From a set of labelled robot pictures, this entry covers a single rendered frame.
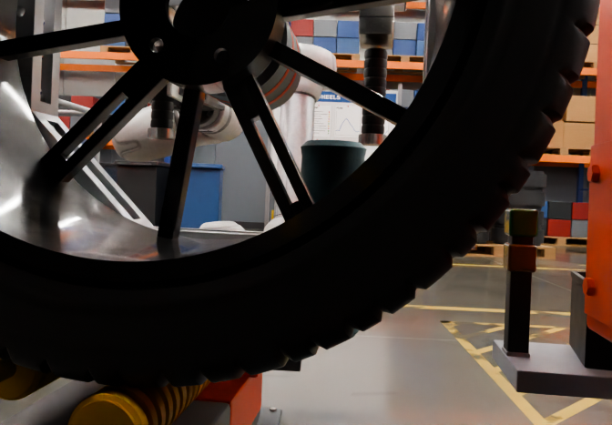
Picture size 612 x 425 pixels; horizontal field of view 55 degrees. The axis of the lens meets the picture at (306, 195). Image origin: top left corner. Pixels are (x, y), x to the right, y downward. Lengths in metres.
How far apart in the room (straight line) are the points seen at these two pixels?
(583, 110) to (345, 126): 5.37
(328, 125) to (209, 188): 1.50
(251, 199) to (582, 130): 5.94
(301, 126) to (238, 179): 9.66
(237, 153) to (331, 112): 4.89
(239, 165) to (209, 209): 4.83
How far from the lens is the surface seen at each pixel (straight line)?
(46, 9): 0.85
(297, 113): 1.71
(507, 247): 0.89
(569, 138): 10.91
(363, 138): 0.91
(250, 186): 11.30
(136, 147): 1.31
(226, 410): 0.60
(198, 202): 6.58
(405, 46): 10.52
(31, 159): 0.68
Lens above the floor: 0.67
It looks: level
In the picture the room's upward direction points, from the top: 2 degrees clockwise
